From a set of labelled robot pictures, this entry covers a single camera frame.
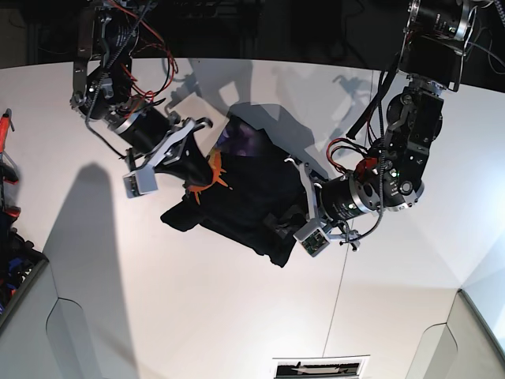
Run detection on black t-shirt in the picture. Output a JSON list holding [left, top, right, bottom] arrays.
[[160, 116, 307, 267]]

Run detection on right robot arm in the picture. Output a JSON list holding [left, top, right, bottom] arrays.
[[70, 1, 213, 197]]

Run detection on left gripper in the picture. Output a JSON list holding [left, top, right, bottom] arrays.
[[264, 156, 385, 251]]

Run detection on grey bin right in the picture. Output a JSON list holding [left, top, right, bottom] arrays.
[[406, 290, 504, 379]]

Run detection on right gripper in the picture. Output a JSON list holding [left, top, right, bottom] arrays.
[[114, 108, 213, 186]]

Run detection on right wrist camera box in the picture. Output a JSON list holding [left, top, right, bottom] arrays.
[[122, 166, 158, 198]]

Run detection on grey bin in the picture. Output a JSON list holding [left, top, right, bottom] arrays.
[[406, 290, 504, 379], [1, 263, 91, 378]]

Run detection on printed paper sheet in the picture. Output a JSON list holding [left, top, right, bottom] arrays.
[[271, 355, 370, 379]]

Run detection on orange handled tool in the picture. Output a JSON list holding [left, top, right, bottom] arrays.
[[0, 108, 15, 156]]

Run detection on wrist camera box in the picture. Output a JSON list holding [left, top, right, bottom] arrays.
[[122, 166, 158, 198], [294, 219, 331, 257]]

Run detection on grey bin left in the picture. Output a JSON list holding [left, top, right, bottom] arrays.
[[1, 263, 91, 378]]

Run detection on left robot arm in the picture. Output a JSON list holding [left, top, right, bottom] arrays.
[[265, 1, 478, 256]]

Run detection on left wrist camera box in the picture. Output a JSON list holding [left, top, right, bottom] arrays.
[[294, 219, 331, 257]]

